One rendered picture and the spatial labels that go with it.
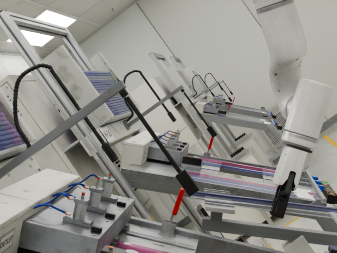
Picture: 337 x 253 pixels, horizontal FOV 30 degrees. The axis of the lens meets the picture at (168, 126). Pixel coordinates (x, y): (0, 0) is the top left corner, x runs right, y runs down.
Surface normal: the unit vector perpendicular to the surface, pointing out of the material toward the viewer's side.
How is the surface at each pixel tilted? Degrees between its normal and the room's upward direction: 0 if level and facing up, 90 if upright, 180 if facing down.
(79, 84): 90
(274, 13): 93
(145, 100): 90
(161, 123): 90
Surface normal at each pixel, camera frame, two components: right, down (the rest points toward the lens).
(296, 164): 0.05, -0.05
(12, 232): 0.97, 0.22
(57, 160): -0.12, 0.08
